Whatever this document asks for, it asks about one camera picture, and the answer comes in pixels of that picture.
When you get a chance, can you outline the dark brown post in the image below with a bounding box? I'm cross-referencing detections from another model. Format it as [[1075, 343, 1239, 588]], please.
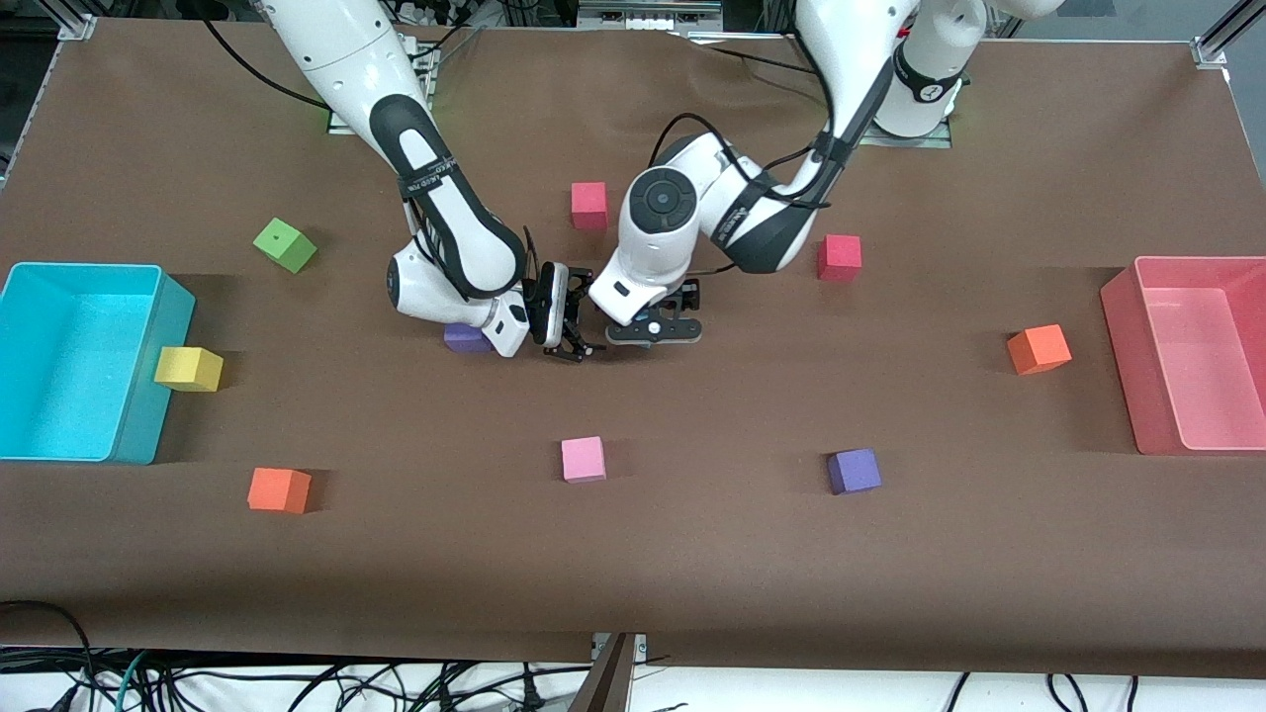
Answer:
[[569, 633, 634, 712]]

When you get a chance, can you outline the orange foam block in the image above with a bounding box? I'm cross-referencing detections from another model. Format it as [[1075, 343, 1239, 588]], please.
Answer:
[[1006, 323, 1073, 377], [247, 467, 313, 515]]

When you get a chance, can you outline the red foam block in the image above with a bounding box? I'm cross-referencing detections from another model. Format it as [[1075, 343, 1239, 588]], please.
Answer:
[[817, 234, 862, 284], [571, 182, 609, 230]]

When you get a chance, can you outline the yellow foam block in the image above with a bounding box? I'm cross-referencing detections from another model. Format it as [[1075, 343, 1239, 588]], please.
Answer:
[[153, 346, 225, 393]]

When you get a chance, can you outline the black floor cable loop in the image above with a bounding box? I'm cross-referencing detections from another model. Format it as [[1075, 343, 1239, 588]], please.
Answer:
[[0, 599, 96, 712]]

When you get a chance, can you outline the small metal bracket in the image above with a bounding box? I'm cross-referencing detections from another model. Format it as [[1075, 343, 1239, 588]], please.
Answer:
[[591, 633, 649, 666]]

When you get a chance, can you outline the pink plastic bin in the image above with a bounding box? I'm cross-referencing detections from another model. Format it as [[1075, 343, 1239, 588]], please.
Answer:
[[1100, 255, 1266, 457]]

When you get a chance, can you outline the aluminium frame profile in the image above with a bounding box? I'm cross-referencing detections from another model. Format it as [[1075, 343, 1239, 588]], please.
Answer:
[[1192, 0, 1266, 70]]

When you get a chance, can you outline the pink foam block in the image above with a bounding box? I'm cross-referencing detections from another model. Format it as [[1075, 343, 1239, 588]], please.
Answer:
[[561, 436, 607, 484]]

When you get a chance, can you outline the cyan plastic bin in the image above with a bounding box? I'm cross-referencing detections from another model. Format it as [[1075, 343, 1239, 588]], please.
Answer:
[[0, 262, 197, 466]]

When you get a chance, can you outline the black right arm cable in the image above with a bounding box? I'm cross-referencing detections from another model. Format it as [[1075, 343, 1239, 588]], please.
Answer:
[[203, 18, 335, 112]]

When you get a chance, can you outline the green foam block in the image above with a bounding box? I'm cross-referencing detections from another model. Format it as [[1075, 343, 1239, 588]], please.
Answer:
[[252, 218, 319, 275]]

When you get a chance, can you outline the grey device box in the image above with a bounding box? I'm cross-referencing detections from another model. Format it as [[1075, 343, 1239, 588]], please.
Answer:
[[579, 0, 723, 31]]

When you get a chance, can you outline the teal floor cable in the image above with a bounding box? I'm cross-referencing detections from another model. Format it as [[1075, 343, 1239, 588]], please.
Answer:
[[113, 651, 151, 712]]

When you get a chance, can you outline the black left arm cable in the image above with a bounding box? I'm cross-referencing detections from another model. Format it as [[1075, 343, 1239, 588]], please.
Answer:
[[648, 114, 842, 273]]

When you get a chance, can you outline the brown table cover sheet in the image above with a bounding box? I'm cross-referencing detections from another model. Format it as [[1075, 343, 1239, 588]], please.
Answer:
[[0, 18, 1266, 679]]

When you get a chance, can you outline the black cable on table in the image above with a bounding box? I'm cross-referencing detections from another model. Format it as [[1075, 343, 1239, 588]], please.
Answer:
[[692, 42, 822, 76]]

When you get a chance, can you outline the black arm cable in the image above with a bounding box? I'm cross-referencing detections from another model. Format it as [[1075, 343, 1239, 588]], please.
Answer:
[[203, 18, 335, 112], [648, 114, 842, 273]]

